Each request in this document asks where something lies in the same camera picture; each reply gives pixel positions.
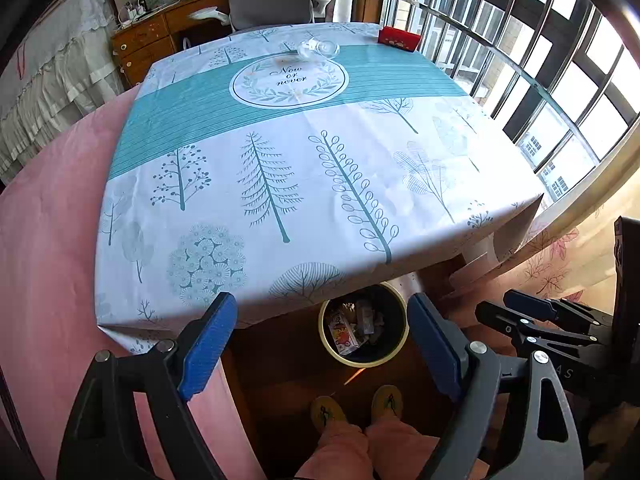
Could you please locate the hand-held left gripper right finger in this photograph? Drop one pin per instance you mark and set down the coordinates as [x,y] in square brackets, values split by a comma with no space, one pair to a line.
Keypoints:
[435,350]

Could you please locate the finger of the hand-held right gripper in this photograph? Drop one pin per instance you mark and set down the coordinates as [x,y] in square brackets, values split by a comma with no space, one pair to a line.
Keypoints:
[530,332]
[530,304]

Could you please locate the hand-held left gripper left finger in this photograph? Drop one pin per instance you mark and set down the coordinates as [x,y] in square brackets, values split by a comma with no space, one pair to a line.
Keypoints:
[207,345]

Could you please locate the yellow rim trash bin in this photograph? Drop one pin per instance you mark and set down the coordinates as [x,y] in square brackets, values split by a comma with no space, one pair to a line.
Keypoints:
[387,340]

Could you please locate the leaf print cloth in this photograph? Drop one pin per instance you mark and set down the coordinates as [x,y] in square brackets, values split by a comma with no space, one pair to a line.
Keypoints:
[560,255]

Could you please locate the yellow slipper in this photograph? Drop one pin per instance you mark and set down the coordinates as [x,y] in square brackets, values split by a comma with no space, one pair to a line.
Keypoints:
[327,412]
[387,402]

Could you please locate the pink bedspread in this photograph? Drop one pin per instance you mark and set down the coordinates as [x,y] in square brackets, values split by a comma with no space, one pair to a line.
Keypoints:
[50,260]

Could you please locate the tree print tablecloth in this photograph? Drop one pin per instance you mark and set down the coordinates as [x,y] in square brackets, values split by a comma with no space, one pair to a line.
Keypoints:
[300,160]

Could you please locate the metal window grille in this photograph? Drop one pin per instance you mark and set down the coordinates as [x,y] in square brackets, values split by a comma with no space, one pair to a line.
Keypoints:
[500,35]

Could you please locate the red pouch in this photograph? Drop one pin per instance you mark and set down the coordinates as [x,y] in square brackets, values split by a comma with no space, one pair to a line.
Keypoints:
[400,37]

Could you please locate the white lace furniture cover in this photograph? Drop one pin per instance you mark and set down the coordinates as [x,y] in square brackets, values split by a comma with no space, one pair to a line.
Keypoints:
[45,85]

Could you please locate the wooden desk with drawers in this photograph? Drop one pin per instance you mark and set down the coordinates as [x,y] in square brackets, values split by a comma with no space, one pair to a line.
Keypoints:
[145,40]

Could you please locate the clear plastic packaging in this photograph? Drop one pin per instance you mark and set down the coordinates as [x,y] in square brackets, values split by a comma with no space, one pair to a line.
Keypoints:
[320,49]

